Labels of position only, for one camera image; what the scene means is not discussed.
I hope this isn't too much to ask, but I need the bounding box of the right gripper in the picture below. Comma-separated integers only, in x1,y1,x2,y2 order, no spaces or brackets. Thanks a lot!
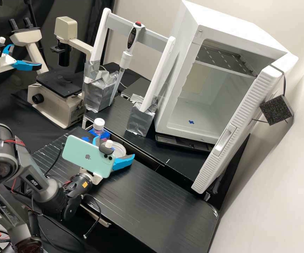
79,136,136,186

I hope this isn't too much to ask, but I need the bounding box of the right wrist camera phone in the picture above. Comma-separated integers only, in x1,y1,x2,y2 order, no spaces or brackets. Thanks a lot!
61,135,116,185

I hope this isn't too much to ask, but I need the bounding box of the petri dish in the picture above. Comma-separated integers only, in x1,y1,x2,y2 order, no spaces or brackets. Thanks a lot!
112,143,128,160

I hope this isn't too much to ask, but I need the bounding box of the white incubator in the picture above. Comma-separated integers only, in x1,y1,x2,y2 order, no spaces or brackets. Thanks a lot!
153,0,299,145

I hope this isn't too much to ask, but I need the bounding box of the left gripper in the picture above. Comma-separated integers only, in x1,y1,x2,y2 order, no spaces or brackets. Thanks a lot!
0,44,43,74

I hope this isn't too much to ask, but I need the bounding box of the black cable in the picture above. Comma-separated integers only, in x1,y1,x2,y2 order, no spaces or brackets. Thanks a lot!
82,193,103,239
44,142,66,176

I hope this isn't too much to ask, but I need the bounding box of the pipette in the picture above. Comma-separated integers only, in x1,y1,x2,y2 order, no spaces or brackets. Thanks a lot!
110,21,145,105

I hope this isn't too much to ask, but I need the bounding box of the small bottle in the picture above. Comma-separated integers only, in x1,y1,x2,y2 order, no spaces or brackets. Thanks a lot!
93,117,107,136

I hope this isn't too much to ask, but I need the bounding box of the cream microscope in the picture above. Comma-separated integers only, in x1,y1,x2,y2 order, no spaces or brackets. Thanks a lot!
8,16,95,130

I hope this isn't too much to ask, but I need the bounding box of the black platform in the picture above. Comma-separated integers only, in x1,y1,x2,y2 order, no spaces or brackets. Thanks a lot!
82,94,221,185
31,127,220,253
120,77,153,100

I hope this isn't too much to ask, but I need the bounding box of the incubator door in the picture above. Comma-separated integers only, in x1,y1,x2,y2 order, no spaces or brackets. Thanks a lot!
191,64,295,195

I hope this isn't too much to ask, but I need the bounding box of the white pipette stand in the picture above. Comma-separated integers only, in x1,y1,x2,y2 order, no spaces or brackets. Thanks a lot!
82,7,177,137

